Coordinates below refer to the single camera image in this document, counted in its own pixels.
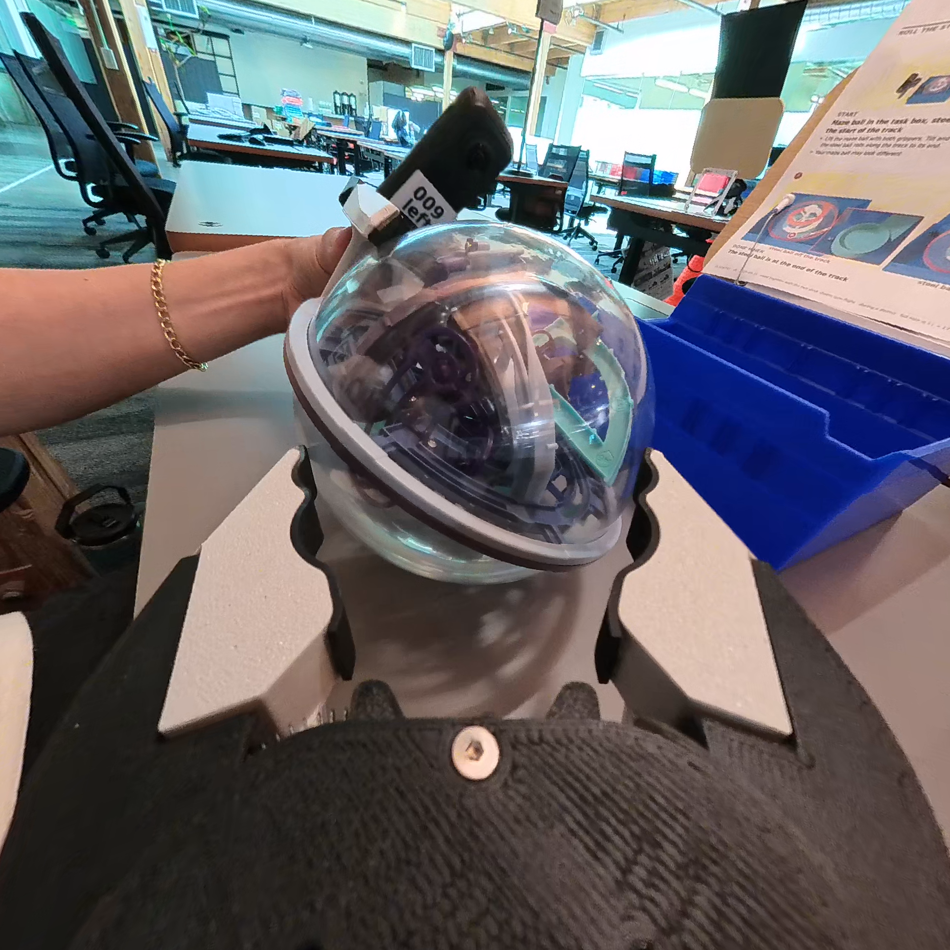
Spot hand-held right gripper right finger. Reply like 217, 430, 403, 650
596, 449, 795, 739

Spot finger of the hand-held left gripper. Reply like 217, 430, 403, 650
323, 182, 405, 298

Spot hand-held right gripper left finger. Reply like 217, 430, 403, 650
157, 445, 357, 738

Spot clear plastic maze ball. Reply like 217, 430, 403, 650
284, 221, 658, 586

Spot person's left forearm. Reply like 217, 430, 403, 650
0, 256, 210, 439

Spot person's left hand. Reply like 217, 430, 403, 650
206, 226, 355, 353

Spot wooden column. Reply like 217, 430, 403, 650
523, 18, 554, 145

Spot group of black office chairs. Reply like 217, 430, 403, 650
512, 141, 662, 276

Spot white desk with wooden edge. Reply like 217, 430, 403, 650
165, 161, 491, 255

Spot rows of wooden office desks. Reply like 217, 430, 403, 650
186, 111, 732, 231

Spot black water bottle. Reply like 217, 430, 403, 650
55, 484, 142, 572

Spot blue plastic bin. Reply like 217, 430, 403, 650
637, 275, 950, 571

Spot black and white floor sign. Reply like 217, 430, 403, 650
634, 245, 672, 298

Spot clear acrylic sign holder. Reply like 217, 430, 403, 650
686, 169, 743, 216

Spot orange traffic cone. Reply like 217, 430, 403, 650
664, 256, 702, 305

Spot black chair armrest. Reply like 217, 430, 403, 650
0, 447, 31, 513

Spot tall black mesh chair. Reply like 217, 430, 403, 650
0, 50, 101, 233
18, 11, 177, 262

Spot black and beige divider panel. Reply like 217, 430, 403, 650
689, 0, 808, 183

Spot printed instruction sheet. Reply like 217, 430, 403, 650
701, 0, 950, 350

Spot silver air duct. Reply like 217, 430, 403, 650
200, 0, 535, 83

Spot gold chain bracelet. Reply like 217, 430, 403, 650
150, 258, 210, 372

